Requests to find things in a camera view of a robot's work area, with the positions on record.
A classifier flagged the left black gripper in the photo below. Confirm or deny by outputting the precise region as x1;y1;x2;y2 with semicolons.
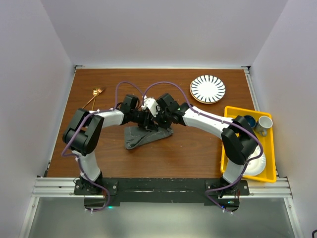
130;109;158;131

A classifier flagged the grey cloth napkin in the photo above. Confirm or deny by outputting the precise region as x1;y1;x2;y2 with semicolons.
124;126;174;150

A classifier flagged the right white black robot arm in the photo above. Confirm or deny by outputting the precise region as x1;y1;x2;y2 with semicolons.
154;94;263;195

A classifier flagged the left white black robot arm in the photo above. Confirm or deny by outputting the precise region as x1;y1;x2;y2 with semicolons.
62;94;163;195

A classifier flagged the gold fork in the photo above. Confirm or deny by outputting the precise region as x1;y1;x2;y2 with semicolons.
91;87;106;111

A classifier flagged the striped blue white plate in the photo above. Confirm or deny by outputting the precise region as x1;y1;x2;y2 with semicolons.
190;75;226;104

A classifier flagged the gold spoon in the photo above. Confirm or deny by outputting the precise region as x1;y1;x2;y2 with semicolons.
82;88;100;109

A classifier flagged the dark blue mug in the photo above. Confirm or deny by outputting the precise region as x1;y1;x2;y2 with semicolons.
244;115;257;128

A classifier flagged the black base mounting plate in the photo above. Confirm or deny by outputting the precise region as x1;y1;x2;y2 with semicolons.
74;178;250;212

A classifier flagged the white grey mug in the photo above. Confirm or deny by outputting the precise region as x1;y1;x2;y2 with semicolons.
255;116;273;136

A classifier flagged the white paper plate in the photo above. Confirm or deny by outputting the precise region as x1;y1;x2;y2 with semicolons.
244;152;266;176

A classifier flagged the yellow plastic tray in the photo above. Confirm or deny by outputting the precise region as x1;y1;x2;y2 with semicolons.
224;106;276;183

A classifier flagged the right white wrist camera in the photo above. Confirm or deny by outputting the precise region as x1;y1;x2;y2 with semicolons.
141;97;160;118

